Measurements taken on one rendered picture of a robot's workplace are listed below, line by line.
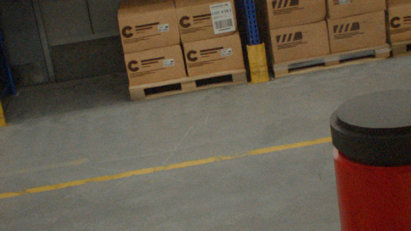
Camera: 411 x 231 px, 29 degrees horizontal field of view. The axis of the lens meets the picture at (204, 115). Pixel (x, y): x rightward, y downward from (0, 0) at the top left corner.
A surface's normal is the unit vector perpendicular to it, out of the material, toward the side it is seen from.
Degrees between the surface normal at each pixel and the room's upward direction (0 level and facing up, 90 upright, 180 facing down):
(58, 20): 90
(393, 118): 0
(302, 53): 92
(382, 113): 0
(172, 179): 0
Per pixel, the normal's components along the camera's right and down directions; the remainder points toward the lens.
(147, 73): 0.07, 0.36
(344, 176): -0.90, 0.27
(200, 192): -0.15, -0.93
